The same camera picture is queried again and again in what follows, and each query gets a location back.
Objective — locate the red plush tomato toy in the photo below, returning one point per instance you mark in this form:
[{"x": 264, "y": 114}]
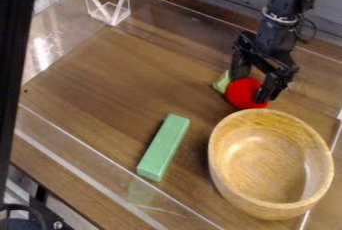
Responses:
[{"x": 239, "y": 92}]

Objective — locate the wooden bowl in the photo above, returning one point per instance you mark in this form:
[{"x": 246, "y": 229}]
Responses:
[{"x": 270, "y": 163}]

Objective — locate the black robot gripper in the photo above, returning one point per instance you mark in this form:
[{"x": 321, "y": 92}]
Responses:
[{"x": 266, "y": 50}]

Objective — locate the green rectangular block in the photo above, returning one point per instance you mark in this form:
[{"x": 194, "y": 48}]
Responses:
[{"x": 163, "y": 147}]

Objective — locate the clear acrylic corner bracket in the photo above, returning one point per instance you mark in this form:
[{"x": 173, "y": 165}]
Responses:
[{"x": 111, "y": 13}]

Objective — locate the black vertical pole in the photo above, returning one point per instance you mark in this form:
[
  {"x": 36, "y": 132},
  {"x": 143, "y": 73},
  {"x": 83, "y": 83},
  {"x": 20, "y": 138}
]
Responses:
[{"x": 15, "y": 24}]

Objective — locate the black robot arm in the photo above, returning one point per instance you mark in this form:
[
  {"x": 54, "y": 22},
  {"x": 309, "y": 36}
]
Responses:
[{"x": 286, "y": 12}]

